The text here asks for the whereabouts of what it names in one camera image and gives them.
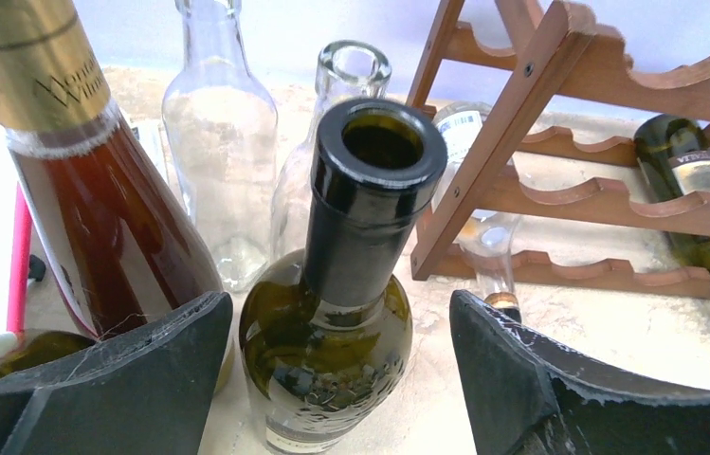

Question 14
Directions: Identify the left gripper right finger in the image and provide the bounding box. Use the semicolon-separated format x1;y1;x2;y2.
449;290;710;454

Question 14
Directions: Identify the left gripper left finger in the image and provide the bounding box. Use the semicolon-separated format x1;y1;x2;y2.
0;292;233;454

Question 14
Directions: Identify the dark gold-capped wine bottle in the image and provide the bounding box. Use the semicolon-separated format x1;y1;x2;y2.
0;1;222;338

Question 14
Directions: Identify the clear slim glass bottle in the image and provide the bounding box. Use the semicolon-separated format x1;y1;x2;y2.
161;1;278;293

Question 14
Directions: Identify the clear labelled bottle in rack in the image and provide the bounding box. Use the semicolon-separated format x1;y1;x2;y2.
429;100;525;324

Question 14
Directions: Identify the brown wooden wine rack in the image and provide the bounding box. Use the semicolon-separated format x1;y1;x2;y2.
408;1;710;280

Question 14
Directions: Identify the red framed whiteboard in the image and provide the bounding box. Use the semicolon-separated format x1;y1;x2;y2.
7;185;32;332

